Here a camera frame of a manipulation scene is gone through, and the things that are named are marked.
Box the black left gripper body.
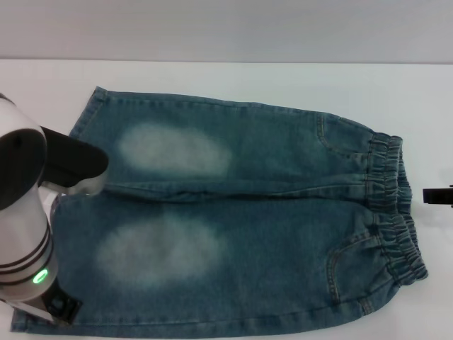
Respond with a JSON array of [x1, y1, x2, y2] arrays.
[[41, 280, 84, 316]]

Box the blue denim shorts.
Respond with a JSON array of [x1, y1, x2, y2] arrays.
[[10, 84, 431, 336]]

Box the white camera mounting bracket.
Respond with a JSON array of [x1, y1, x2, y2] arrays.
[[45, 191, 60, 217]]

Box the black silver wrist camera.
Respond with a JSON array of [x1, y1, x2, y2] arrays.
[[40, 125, 109, 196]]

